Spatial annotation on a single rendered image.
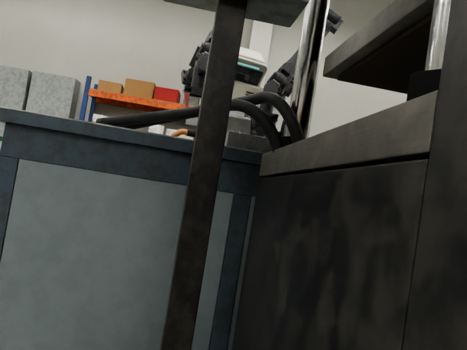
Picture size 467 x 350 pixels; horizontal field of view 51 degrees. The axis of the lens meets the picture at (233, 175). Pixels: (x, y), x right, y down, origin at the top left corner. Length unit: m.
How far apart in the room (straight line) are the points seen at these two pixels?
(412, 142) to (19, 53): 7.60
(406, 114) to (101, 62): 7.19
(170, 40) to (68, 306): 6.44
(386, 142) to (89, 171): 0.96
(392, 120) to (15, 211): 1.08
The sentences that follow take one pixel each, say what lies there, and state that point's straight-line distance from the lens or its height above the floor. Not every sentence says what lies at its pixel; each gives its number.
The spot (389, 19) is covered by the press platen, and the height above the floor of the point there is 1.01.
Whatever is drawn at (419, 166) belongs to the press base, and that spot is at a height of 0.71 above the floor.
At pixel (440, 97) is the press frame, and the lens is 0.49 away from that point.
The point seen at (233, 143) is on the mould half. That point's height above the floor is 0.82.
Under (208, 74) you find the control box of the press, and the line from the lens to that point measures 1.02.
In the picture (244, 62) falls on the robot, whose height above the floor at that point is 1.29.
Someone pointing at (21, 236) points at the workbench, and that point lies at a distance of 1.42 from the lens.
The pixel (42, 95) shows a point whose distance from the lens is 7.40.
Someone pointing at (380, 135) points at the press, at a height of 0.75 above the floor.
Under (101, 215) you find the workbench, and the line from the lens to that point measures 1.38.
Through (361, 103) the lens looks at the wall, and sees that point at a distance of 7.79.
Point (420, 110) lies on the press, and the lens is 0.52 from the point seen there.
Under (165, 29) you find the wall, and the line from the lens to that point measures 7.67.
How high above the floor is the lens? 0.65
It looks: 3 degrees up
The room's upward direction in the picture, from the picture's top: 9 degrees clockwise
